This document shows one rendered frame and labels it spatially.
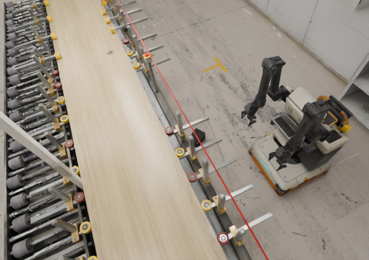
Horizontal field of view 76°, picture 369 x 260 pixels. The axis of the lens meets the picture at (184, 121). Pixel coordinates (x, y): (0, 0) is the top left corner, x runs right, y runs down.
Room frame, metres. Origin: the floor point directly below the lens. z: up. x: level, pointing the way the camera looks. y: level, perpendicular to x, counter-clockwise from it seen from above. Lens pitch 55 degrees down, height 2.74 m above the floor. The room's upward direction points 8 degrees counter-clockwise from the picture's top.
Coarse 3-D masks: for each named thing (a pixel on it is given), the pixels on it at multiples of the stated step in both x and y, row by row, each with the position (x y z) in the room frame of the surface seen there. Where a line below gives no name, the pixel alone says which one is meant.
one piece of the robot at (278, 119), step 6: (276, 114) 1.10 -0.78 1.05; (282, 114) 1.08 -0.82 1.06; (276, 120) 1.05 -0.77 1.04; (282, 120) 1.04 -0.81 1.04; (288, 120) 1.01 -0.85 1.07; (282, 126) 0.98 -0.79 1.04; (288, 126) 0.97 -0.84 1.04; (294, 126) 0.94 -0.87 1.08; (288, 132) 0.92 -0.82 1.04; (294, 132) 0.91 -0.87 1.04; (288, 138) 0.87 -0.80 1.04
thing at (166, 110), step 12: (120, 24) 3.31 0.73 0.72; (132, 48) 2.73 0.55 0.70; (144, 72) 2.24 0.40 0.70; (156, 84) 2.01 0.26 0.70; (156, 96) 1.81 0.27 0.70; (168, 108) 1.62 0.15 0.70; (168, 120) 1.46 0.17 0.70; (180, 144) 1.15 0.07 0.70; (192, 168) 0.89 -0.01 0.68; (204, 192) 0.66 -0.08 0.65; (216, 216) 0.45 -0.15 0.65; (240, 252) 0.16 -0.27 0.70
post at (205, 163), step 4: (204, 160) 0.72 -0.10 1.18; (204, 164) 0.70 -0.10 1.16; (208, 164) 0.71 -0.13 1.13; (204, 168) 0.70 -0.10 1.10; (208, 168) 0.71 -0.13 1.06; (204, 172) 0.70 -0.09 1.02; (208, 172) 0.71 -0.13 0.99; (204, 176) 0.70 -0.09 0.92; (208, 176) 0.71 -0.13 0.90; (204, 184) 0.71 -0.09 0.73; (208, 184) 0.71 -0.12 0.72
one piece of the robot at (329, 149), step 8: (320, 96) 1.29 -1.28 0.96; (336, 104) 1.14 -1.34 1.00; (344, 112) 1.05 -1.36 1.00; (344, 120) 1.00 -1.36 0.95; (336, 128) 1.01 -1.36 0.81; (344, 128) 0.96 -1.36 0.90; (336, 136) 0.93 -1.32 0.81; (344, 136) 0.92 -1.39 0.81; (320, 144) 0.90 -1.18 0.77; (328, 144) 0.87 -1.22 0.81; (336, 144) 0.86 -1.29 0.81; (344, 144) 0.88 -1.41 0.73; (296, 152) 1.01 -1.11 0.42; (320, 152) 0.86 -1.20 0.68; (328, 152) 0.83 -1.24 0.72; (336, 152) 0.88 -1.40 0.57; (296, 160) 0.97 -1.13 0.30; (304, 160) 0.92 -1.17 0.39; (312, 160) 0.87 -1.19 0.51; (320, 160) 0.83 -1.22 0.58; (328, 160) 0.88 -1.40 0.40; (312, 168) 0.83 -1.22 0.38
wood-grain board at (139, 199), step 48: (48, 0) 3.98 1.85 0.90; (96, 0) 3.76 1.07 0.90; (96, 48) 2.57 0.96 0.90; (96, 96) 1.76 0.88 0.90; (144, 96) 1.66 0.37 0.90; (96, 144) 1.17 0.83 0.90; (144, 144) 1.09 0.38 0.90; (96, 192) 0.71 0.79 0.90; (144, 192) 0.65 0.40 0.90; (192, 192) 0.60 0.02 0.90; (96, 240) 0.36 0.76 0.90; (144, 240) 0.31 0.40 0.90; (192, 240) 0.26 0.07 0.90
